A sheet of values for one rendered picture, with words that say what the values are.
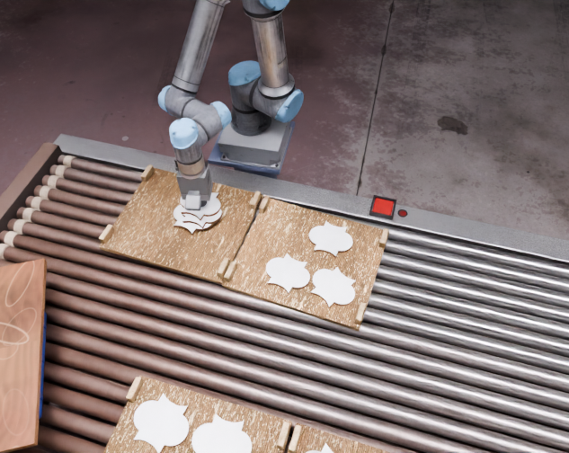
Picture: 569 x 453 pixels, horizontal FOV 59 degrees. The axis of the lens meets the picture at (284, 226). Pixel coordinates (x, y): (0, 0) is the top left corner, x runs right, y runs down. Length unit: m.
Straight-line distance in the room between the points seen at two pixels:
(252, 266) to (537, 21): 3.55
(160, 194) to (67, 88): 2.28
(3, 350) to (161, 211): 0.60
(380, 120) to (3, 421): 2.68
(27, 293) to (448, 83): 3.01
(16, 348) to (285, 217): 0.82
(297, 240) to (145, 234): 0.47
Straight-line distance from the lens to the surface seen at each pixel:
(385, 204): 1.68
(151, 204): 1.71
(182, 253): 1.57
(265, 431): 1.32
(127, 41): 4.22
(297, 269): 1.49
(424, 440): 1.36
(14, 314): 1.50
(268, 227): 1.59
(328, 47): 3.96
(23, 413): 1.37
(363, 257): 1.54
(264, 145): 1.79
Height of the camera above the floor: 2.21
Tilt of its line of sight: 53 degrees down
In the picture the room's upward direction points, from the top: 2 degrees counter-clockwise
